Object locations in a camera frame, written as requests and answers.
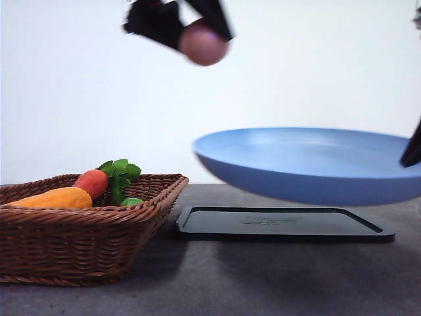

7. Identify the brown egg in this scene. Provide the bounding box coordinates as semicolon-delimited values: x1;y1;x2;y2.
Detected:
180;22;230;66

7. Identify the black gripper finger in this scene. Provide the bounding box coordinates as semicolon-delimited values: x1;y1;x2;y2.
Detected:
400;117;421;168
122;0;183;50
184;0;233;42

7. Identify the orange plastic carrot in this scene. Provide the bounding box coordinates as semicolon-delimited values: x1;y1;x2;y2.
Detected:
73;159;141;201

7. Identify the black rectangular tray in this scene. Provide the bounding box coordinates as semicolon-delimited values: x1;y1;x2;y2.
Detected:
174;205;395;243

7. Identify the brown wicker basket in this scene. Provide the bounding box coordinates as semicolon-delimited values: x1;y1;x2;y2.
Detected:
0;174;189;286

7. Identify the green plastic chili pepper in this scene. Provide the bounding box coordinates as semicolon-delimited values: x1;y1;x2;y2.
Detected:
109;177;144;207

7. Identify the blue plate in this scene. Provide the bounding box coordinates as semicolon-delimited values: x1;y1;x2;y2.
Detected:
193;127;421;207

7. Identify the yellow plastic corn cob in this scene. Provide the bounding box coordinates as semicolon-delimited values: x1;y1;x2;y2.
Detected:
5;187;93;209

